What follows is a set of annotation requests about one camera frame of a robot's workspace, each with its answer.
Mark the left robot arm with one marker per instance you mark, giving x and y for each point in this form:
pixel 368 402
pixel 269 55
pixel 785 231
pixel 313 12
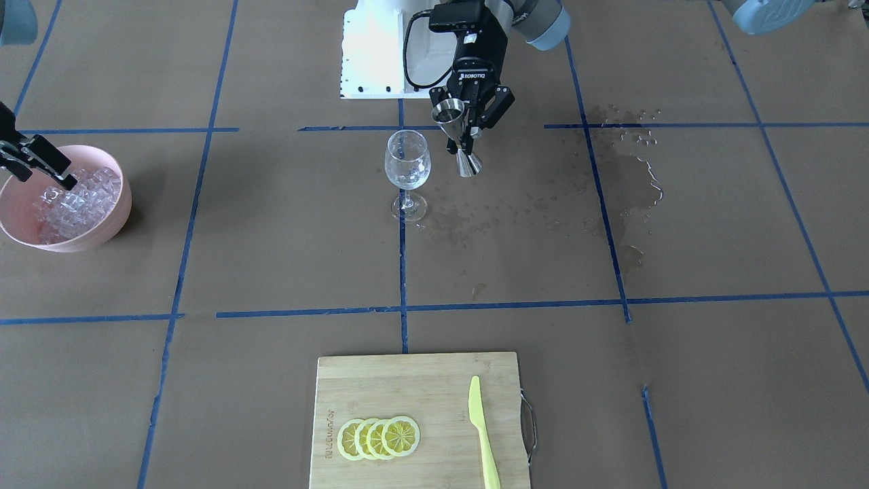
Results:
pixel 543 24

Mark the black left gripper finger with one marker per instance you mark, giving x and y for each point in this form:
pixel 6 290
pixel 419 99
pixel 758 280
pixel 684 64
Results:
pixel 438 94
pixel 487 107

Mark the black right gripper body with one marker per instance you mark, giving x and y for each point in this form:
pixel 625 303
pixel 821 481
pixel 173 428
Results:
pixel 32 155

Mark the yellow plastic knife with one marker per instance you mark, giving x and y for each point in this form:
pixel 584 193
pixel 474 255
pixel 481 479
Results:
pixel 476 415

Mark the clear wine glass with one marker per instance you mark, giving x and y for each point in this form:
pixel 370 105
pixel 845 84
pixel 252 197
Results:
pixel 407 164

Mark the bamboo cutting board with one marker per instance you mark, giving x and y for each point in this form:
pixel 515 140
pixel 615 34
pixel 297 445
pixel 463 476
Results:
pixel 433 390

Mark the steel cocktail jigger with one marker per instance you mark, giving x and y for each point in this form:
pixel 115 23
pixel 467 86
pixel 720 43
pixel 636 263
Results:
pixel 451 115

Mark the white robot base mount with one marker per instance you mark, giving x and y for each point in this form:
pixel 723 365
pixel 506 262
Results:
pixel 381 59

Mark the lemon slices row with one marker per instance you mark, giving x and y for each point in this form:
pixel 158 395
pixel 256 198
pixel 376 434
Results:
pixel 378 438

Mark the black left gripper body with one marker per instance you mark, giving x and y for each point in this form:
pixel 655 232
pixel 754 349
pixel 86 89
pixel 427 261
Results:
pixel 480 60

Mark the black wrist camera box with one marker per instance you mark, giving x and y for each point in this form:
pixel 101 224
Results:
pixel 459 16

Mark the clear ice cubes pile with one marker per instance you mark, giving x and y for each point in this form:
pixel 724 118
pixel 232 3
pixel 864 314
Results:
pixel 62 215

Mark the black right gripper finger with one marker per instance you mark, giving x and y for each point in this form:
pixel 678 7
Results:
pixel 43 155
pixel 19 170

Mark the pink bowl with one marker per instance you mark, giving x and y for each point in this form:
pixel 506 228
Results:
pixel 18 212

